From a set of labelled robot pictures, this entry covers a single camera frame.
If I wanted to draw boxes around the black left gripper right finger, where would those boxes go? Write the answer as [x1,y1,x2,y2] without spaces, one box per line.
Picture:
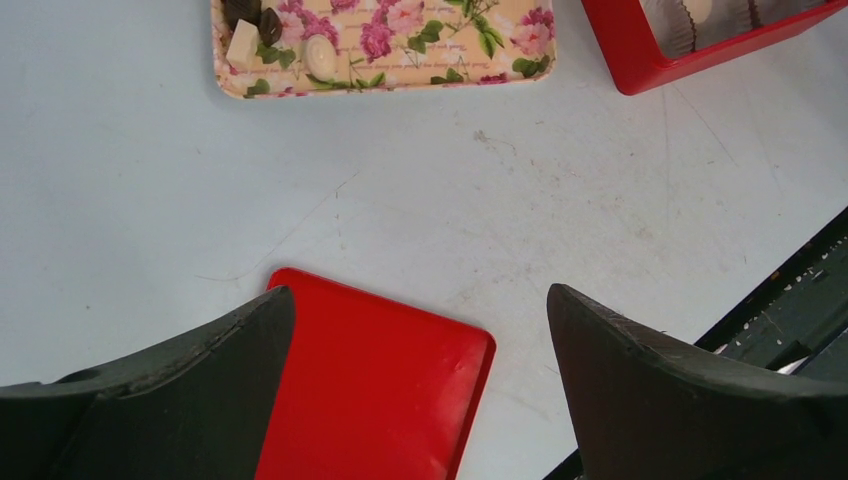
[547,284,847,479]

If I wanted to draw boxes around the red chocolate box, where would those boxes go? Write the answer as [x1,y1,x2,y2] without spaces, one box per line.
[582,0,847,95]

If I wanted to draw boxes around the red box lid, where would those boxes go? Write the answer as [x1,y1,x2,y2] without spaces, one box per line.
[256,268,496,479]

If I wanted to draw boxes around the dark chocolate on tray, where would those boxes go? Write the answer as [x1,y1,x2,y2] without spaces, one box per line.
[222,0,283,47]

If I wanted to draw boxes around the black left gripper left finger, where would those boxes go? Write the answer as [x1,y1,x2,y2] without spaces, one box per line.
[1,287,295,479]

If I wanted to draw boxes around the floral serving tray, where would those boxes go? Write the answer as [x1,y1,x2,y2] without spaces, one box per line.
[210,1,556,99]

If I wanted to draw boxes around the white oval chocolate on tray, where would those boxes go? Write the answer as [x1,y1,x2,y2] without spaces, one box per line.
[303,35,337,81]

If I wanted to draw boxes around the white square chocolate on tray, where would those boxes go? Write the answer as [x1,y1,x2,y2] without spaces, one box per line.
[225,20,260,72]

